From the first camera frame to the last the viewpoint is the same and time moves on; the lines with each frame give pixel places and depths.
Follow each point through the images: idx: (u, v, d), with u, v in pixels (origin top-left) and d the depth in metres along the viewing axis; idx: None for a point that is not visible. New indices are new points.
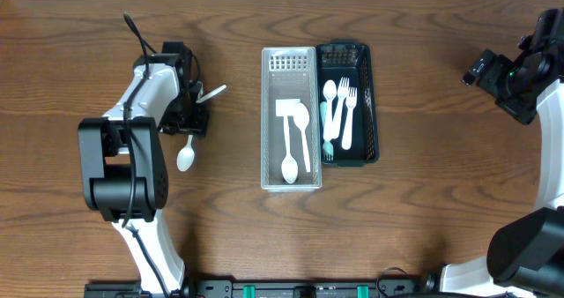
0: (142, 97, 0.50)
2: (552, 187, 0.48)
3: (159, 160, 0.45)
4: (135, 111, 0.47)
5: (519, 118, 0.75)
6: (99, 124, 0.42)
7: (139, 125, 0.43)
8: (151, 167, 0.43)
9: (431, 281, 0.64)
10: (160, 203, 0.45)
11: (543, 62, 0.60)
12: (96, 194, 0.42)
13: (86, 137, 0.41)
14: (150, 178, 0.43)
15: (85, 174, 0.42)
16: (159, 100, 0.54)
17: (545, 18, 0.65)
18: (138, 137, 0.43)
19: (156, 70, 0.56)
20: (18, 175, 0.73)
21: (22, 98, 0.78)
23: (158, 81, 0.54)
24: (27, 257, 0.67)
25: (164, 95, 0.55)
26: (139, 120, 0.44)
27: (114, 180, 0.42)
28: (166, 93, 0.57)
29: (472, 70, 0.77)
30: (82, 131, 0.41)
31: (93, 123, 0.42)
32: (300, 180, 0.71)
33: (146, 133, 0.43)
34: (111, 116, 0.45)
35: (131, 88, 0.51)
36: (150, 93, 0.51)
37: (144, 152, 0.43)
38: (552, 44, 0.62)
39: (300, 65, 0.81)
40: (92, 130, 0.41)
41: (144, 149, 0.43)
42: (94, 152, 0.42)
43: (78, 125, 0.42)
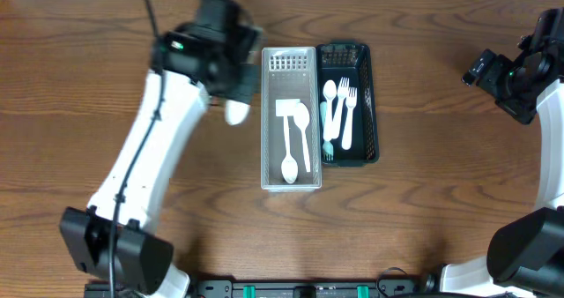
0: (144, 172, 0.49)
2: (553, 187, 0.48)
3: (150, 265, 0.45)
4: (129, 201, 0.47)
5: (519, 118, 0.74)
6: (86, 227, 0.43)
7: (129, 242, 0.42)
8: (136, 276, 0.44)
9: (431, 281, 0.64)
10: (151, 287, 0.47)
11: (543, 63, 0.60)
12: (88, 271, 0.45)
13: (69, 234, 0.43)
14: (136, 282, 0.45)
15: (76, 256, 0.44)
16: (168, 155, 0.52)
17: (544, 18, 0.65)
18: (121, 251, 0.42)
19: (166, 112, 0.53)
20: (18, 175, 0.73)
21: (23, 98, 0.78)
23: (166, 130, 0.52)
24: (28, 257, 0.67)
25: (175, 138, 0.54)
26: (126, 233, 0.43)
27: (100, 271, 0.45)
28: (179, 132, 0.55)
29: (472, 70, 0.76)
30: (69, 230, 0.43)
31: (83, 226, 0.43)
32: (300, 180, 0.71)
33: (129, 246, 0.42)
34: (101, 206, 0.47)
35: (141, 137, 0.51)
36: (153, 160, 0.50)
37: (128, 265, 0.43)
38: (552, 44, 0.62)
39: (300, 65, 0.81)
40: (75, 229, 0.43)
41: (129, 264, 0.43)
42: (81, 249, 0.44)
43: (63, 218, 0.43)
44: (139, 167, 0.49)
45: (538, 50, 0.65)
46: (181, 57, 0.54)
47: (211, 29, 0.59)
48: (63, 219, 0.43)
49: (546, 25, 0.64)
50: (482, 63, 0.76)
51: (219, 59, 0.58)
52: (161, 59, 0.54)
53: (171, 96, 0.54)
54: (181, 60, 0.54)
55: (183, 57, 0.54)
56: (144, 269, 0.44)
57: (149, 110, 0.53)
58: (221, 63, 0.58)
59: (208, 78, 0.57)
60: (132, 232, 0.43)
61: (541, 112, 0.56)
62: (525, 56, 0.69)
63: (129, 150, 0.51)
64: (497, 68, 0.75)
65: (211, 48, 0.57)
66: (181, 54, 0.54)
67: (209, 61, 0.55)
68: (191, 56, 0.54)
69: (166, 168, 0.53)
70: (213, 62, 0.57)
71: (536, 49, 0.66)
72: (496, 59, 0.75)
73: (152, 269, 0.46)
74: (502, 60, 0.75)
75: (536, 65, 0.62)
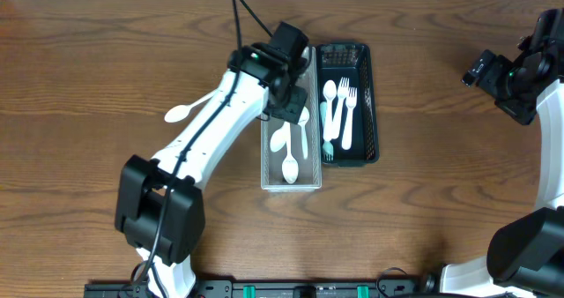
0: (207, 143, 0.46)
2: (553, 187, 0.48)
3: (193, 226, 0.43)
4: (189, 164, 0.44)
5: (519, 120, 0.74)
6: (145, 173, 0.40)
7: (183, 196, 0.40)
8: (177, 235, 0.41)
9: (431, 281, 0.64)
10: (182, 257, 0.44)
11: (543, 62, 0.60)
12: (128, 226, 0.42)
13: (125, 179, 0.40)
14: (174, 242, 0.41)
15: (121, 204, 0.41)
16: (226, 142, 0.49)
17: (544, 18, 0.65)
18: (174, 204, 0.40)
19: (237, 100, 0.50)
20: (18, 175, 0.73)
21: (23, 98, 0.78)
23: (233, 115, 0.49)
24: (28, 257, 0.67)
25: (234, 128, 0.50)
26: (182, 188, 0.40)
27: (144, 223, 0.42)
28: (241, 122, 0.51)
29: (472, 71, 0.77)
30: (126, 173, 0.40)
31: (141, 170, 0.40)
32: (300, 180, 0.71)
33: (184, 204, 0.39)
34: (163, 160, 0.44)
35: (206, 116, 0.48)
36: (215, 137, 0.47)
37: (175, 219, 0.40)
38: (550, 44, 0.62)
39: None
40: (132, 175, 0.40)
41: (178, 219, 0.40)
42: (131, 196, 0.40)
43: (126, 162, 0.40)
44: (203, 143, 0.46)
45: (538, 50, 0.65)
46: (254, 66, 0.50)
47: (281, 50, 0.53)
48: (125, 165, 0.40)
49: (546, 25, 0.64)
50: (482, 63, 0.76)
51: (283, 78, 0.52)
52: (235, 63, 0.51)
53: (242, 90, 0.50)
54: (253, 69, 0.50)
55: (256, 65, 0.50)
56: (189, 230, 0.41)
57: (221, 94, 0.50)
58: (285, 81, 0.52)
59: (270, 93, 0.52)
60: (189, 188, 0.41)
61: (541, 112, 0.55)
62: (525, 55, 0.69)
63: (196, 123, 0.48)
64: (497, 69, 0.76)
65: (278, 67, 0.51)
66: (255, 63, 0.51)
67: (275, 77, 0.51)
68: (263, 66, 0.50)
69: (218, 155, 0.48)
70: (279, 77, 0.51)
71: (535, 49, 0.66)
72: (496, 60, 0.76)
73: (191, 234, 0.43)
74: (501, 61, 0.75)
75: (537, 65, 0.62)
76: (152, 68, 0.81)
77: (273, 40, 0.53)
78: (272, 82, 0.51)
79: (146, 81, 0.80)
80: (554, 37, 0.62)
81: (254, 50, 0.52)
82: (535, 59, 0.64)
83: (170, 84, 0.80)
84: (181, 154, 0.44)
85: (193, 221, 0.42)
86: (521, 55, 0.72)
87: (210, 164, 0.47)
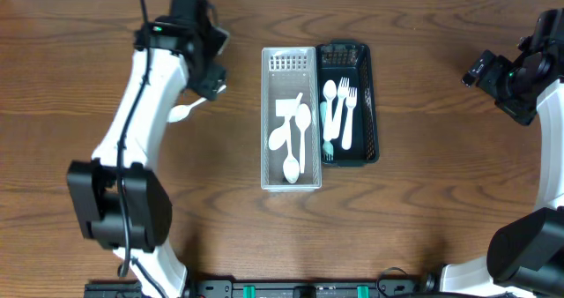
0: (138, 125, 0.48)
2: (553, 187, 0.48)
3: (157, 205, 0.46)
4: (130, 150, 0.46)
5: (519, 119, 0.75)
6: (90, 171, 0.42)
7: (135, 178, 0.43)
8: (145, 217, 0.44)
9: (431, 281, 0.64)
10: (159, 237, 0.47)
11: (543, 63, 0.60)
12: (96, 229, 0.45)
13: (73, 185, 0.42)
14: (147, 225, 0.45)
15: (82, 212, 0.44)
16: (159, 117, 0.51)
17: (544, 18, 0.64)
18: (130, 190, 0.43)
19: (155, 78, 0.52)
20: (18, 174, 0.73)
21: (22, 97, 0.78)
23: (157, 92, 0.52)
24: (27, 257, 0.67)
25: (164, 102, 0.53)
26: (133, 173, 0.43)
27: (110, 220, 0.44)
28: (167, 96, 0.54)
29: (472, 72, 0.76)
30: (71, 179, 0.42)
31: (85, 171, 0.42)
32: (300, 180, 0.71)
33: (138, 186, 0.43)
34: (104, 158, 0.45)
35: (129, 100, 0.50)
36: (147, 112, 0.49)
37: (138, 204, 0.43)
38: (552, 45, 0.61)
39: (300, 65, 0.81)
40: (80, 179, 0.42)
41: (139, 202, 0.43)
42: (87, 198, 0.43)
43: (68, 169, 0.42)
44: (136, 122, 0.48)
45: (538, 50, 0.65)
46: (162, 37, 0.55)
47: (184, 18, 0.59)
48: (69, 172, 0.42)
49: (546, 26, 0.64)
50: (482, 63, 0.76)
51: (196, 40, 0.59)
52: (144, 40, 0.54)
53: (159, 65, 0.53)
54: (163, 41, 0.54)
55: (163, 36, 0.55)
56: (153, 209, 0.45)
57: (138, 78, 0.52)
58: (197, 45, 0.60)
59: (188, 59, 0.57)
60: (137, 169, 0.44)
61: (541, 113, 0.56)
62: (525, 56, 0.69)
63: (122, 110, 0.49)
64: (497, 68, 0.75)
65: (189, 30, 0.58)
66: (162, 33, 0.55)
67: (188, 42, 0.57)
68: (171, 36, 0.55)
69: (156, 134, 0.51)
70: (191, 41, 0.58)
71: (535, 49, 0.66)
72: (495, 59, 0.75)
73: (159, 212, 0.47)
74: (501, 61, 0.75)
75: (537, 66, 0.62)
76: None
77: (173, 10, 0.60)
78: (186, 47, 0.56)
79: None
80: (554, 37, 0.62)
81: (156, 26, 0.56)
82: (535, 60, 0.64)
83: None
84: (119, 145, 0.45)
85: (155, 201, 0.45)
86: (521, 55, 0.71)
87: (151, 142, 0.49)
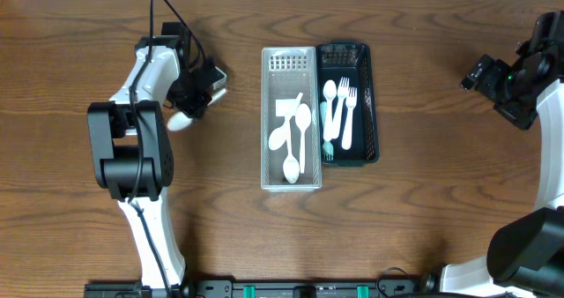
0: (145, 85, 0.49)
2: (553, 187, 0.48)
3: (164, 141, 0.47)
4: (141, 94, 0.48)
5: (518, 123, 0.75)
6: (107, 108, 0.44)
7: (146, 108, 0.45)
8: (157, 148, 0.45)
9: (431, 281, 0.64)
10: (166, 181, 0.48)
11: (543, 63, 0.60)
12: (107, 172, 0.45)
13: (92, 121, 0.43)
14: (157, 159, 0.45)
15: (95, 151, 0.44)
16: (160, 89, 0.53)
17: (543, 19, 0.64)
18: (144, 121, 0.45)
19: (157, 56, 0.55)
20: (18, 174, 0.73)
21: (23, 97, 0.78)
23: (159, 66, 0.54)
24: (27, 257, 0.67)
25: (166, 77, 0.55)
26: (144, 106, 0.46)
27: (122, 159, 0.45)
28: (169, 77, 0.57)
29: (471, 76, 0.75)
30: (90, 115, 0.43)
31: (102, 108, 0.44)
32: (300, 180, 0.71)
33: (152, 115, 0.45)
34: (117, 100, 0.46)
35: (134, 71, 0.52)
36: (153, 74, 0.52)
37: (151, 133, 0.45)
38: (550, 46, 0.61)
39: (300, 65, 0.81)
40: (99, 115, 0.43)
41: (152, 130, 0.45)
42: (104, 135, 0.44)
43: (87, 109, 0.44)
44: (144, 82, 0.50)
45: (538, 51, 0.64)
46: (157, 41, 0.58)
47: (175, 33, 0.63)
48: (89, 111, 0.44)
49: (546, 26, 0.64)
50: (481, 66, 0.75)
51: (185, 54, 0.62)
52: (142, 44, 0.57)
53: (159, 49, 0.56)
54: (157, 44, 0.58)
55: (158, 40, 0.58)
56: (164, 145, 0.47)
57: (141, 56, 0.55)
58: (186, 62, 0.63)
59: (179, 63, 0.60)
60: (147, 103, 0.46)
61: (542, 112, 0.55)
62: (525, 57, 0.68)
63: (129, 74, 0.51)
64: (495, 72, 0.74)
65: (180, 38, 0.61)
66: (157, 40, 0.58)
67: (178, 47, 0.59)
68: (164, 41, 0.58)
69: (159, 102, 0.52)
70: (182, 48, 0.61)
71: (535, 50, 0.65)
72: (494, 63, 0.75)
73: (166, 150, 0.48)
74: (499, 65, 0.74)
75: (537, 66, 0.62)
76: None
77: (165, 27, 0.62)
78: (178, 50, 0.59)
79: None
80: (554, 38, 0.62)
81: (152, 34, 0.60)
82: (533, 61, 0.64)
83: None
84: (130, 88, 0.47)
85: (163, 137, 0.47)
86: (520, 58, 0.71)
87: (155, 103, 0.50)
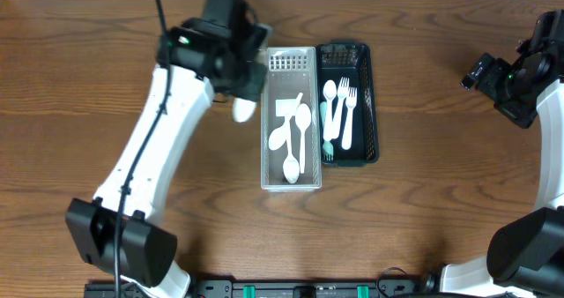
0: (151, 162, 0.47)
2: (553, 187, 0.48)
3: (156, 253, 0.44)
4: (138, 184, 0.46)
5: (518, 122, 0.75)
6: (90, 217, 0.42)
7: (131, 234, 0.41)
8: (140, 267, 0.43)
9: (431, 281, 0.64)
10: (156, 279, 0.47)
11: (543, 63, 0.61)
12: (94, 262, 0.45)
13: (75, 227, 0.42)
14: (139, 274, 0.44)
15: (81, 247, 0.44)
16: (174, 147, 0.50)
17: (544, 18, 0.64)
18: (127, 245, 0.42)
19: (174, 108, 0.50)
20: (18, 175, 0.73)
21: (23, 97, 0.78)
23: (174, 123, 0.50)
24: (27, 258, 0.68)
25: (184, 126, 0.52)
26: (130, 228, 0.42)
27: (107, 261, 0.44)
28: (186, 125, 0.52)
29: (471, 75, 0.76)
30: (71, 220, 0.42)
31: (85, 214, 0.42)
32: (300, 180, 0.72)
33: (136, 244, 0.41)
34: (107, 196, 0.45)
35: (144, 130, 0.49)
36: (157, 149, 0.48)
37: (134, 257, 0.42)
38: (550, 47, 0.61)
39: (300, 65, 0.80)
40: (79, 224, 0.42)
41: (136, 256, 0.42)
42: (86, 241, 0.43)
43: (70, 212, 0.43)
44: (145, 160, 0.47)
45: (538, 51, 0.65)
46: (188, 51, 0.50)
47: (217, 24, 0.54)
48: (70, 214, 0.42)
49: (546, 26, 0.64)
50: (482, 66, 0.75)
51: (226, 59, 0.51)
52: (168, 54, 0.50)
53: (177, 91, 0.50)
54: (188, 55, 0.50)
55: (190, 50, 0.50)
56: (149, 258, 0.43)
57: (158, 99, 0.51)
58: (228, 62, 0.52)
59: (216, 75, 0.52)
60: (137, 225, 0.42)
61: (541, 112, 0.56)
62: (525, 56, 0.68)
63: (139, 135, 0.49)
64: (495, 71, 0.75)
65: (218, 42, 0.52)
66: (191, 48, 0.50)
67: (216, 56, 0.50)
68: (197, 52, 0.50)
69: (168, 170, 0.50)
70: (221, 55, 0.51)
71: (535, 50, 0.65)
72: (495, 63, 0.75)
73: (157, 259, 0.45)
74: (500, 64, 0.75)
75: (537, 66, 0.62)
76: (152, 68, 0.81)
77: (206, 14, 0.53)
78: (215, 63, 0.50)
79: (146, 81, 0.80)
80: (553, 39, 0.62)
81: (186, 34, 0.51)
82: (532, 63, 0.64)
83: None
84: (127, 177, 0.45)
85: (153, 251, 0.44)
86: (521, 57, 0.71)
87: (160, 178, 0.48)
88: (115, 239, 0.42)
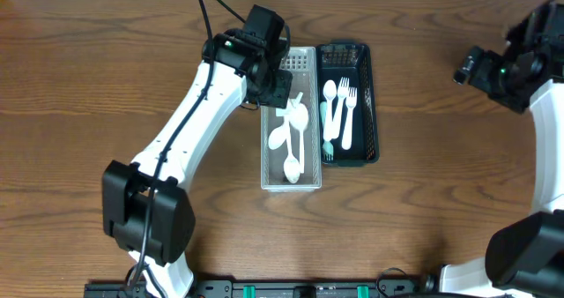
0: (188, 141, 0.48)
2: (549, 189, 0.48)
3: (181, 225, 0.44)
4: (173, 159, 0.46)
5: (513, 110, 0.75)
6: (127, 175, 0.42)
7: (166, 197, 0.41)
8: (166, 235, 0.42)
9: (430, 282, 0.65)
10: (174, 256, 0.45)
11: (536, 61, 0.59)
12: (116, 229, 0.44)
13: (108, 184, 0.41)
14: (163, 244, 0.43)
15: (107, 210, 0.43)
16: (207, 134, 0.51)
17: (538, 13, 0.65)
18: (159, 206, 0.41)
19: (214, 93, 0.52)
20: (17, 175, 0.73)
21: (23, 97, 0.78)
23: (212, 109, 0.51)
24: (27, 257, 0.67)
25: (218, 117, 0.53)
26: (165, 190, 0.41)
27: (131, 227, 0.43)
28: (220, 115, 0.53)
29: (463, 70, 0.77)
30: (107, 177, 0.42)
31: (122, 173, 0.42)
32: (300, 180, 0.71)
33: (168, 207, 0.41)
34: (143, 162, 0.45)
35: (184, 112, 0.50)
36: (195, 130, 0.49)
37: (163, 222, 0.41)
38: (542, 40, 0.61)
39: (300, 65, 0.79)
40: (115, 181, 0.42)
41: (164, 221, 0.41)
42: (116, 202, 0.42)
43: (107, 168, 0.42)
44: (182, 139, 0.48)
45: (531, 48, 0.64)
46: (231, 54, 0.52)
47: (256, 35, 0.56)
48: (107, 170, 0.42)
49: (541, 22, 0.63)
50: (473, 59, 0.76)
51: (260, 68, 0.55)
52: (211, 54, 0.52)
53: (219, 81, 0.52)
54: (229, 57, 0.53)
55: (233, 54, 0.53)
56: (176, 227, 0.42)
57: (201, 84, 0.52)
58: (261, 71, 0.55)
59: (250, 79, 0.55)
60: (173, 187, 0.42)
61: (536, 111, 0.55)
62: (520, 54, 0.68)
63: (177, 116, 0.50)
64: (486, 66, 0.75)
65: (256, 50, 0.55)
66: (232, 55, 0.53)
67: (253, 63, 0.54)
68: (236, 55, 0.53)
69: (198, 156, 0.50)
70: (257, 63, 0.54)
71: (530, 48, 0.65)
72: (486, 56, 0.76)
73: (181, 231, 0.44)
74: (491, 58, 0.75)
75: (530, 64, 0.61)
76: (152, 68, 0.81)
77: (250, 23, 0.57)
78: (251, 67, 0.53)
79: (146, 81, 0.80)
80: (545, 33, 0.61)
81: (227, 39, 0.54)
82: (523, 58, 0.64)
83: (170, 83, 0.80)
84: (163, 151, 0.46)
85: (181, 220, 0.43)
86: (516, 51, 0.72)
87: (192, 160, 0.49)
88: (150, 199, 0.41)
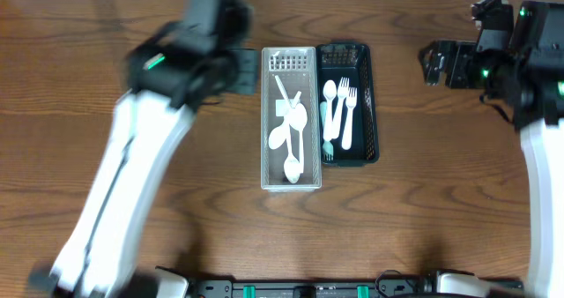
0: (116, 211, 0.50)
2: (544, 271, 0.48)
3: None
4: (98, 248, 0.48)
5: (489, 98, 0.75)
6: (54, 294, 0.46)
7: None
8: None
9: (427, 286, 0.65)
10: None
11: (525, 93, 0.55)
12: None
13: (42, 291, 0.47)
14: None
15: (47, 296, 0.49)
16: (144, 194, 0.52)
17: (525, 17, 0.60)
18: None
19: (136, 153, 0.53)
20: (17, 175, 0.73)
21: (23, 97, 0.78)
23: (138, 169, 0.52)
24: (28, 257, 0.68)
25: (156, 168, 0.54)
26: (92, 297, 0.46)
27: None
28: (157, 165, 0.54)
29: (433, 68, 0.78)
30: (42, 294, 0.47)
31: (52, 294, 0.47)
32: (301, 180, 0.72)
33: None
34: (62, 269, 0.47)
35: (109, 178, 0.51)
36: (122, 199, 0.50)
37: None
38: (530, 59, 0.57)
39: (300, 65, 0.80)
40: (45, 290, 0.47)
41: None
42: None
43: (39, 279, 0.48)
44: (111, 210, 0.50)
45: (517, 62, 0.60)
46: (158, 73, 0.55)
47: (203, 26, 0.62)
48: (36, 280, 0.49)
49: (527, 32, 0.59)
50: (441, 54, 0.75)
51: (165, 78, 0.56)
52: (136, 78, 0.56)
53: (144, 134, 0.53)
54: (157, 77, 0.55)
55: (165, 74, 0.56)
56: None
57: (122, 141, 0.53)
58: (160, 80, 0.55)
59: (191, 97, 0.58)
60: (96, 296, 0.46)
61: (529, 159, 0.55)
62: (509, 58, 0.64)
63: (102, 182, 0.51)
64: (463, 59, 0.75)
65: (196, 62, 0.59)
66: (173, 70, 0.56)
67: (195, 76, 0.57)
68: (171, 75, 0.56)
69: (138, 215, 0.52)
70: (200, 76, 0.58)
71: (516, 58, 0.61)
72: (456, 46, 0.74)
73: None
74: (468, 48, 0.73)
75: (518, 94, 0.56)
76: None
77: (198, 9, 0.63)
78: (191, 84, 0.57)
79: None
80: (537, 45, 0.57)
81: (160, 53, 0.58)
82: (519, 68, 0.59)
83: None
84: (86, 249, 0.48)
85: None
86: (504, 42, 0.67)
87: (131, 221, 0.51)
88: None
